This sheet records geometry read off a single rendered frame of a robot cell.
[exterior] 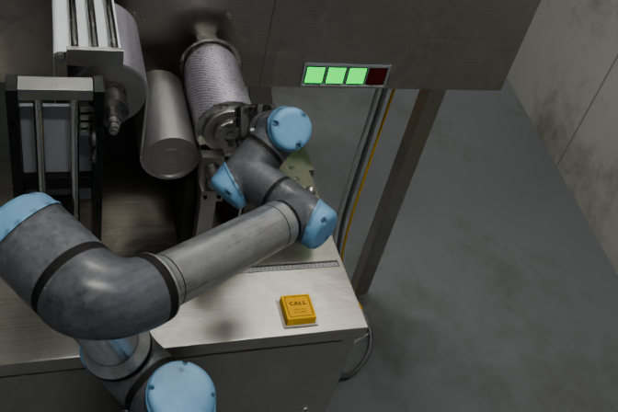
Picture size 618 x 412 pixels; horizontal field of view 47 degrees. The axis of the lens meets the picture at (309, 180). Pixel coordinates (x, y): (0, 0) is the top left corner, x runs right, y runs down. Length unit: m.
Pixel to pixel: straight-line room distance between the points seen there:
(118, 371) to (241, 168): 0.39
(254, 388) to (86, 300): 1.00
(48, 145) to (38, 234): 0.49
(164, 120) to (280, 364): 0.65
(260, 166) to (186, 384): 0.38
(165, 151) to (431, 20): 0.81
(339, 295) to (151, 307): 0.89
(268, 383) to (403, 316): 1.24
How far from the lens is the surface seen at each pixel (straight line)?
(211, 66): 1.64
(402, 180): 2.55
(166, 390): 1.25
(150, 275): 0.91
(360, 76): 1.97
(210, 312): 1.65
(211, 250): 0.99
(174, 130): 1.56
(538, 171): 4.08
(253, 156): 1.19
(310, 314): 1.65
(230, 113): 1.52
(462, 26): 2.02
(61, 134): 1.39
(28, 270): 0.93
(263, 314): 1.66
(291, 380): 1.85
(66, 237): 0.93
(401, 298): 3.05
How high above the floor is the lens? 2.18
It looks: 39 degrees down
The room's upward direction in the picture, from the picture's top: 15 degrees clockwise
